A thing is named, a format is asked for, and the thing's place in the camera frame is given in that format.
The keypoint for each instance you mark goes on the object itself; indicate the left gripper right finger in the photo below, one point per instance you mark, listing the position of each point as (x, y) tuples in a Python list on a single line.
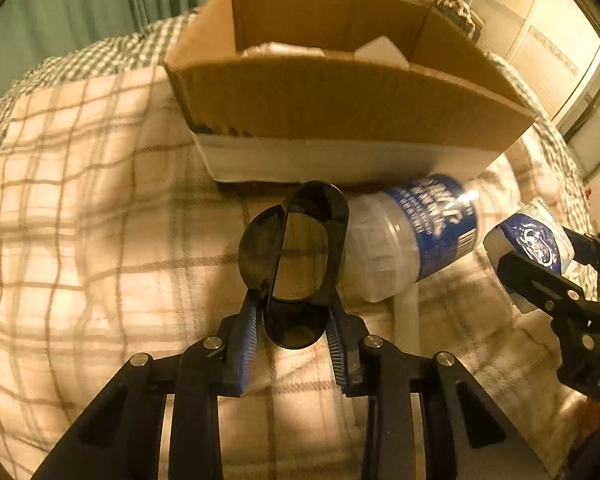
[(424, 407)]

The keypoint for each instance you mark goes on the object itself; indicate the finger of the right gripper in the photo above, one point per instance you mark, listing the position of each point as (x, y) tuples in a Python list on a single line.
[(546, 289), (586, 248)]

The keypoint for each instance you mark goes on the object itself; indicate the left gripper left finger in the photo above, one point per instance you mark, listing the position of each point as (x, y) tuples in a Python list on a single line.
[(118, 435)]

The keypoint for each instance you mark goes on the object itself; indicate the blue white tissue pack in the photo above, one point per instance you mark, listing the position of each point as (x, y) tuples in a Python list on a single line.
[(532, 232)]

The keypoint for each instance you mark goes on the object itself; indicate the blue label floss jar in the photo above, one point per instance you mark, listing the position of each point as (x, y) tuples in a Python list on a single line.
[(398, 237)]

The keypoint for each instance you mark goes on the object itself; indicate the white socks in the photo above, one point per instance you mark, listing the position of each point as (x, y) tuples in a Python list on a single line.
[(382, 51)]

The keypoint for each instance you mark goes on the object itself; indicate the white lace cloth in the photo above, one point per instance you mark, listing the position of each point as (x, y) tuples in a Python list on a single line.
[(278, 49)]

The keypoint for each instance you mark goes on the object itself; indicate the beige plaid blanket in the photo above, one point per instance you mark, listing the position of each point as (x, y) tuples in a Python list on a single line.
[(114, 239)]

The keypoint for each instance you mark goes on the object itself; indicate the white sliding wardrobe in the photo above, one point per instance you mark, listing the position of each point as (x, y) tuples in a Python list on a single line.
[(550, 43)]

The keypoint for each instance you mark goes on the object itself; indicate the open cardboard box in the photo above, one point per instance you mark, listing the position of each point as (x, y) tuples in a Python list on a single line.
[(452, 94)]

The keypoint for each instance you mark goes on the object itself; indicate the green checked duvet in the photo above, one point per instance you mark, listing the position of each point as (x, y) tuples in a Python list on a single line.
[(106, 57)]

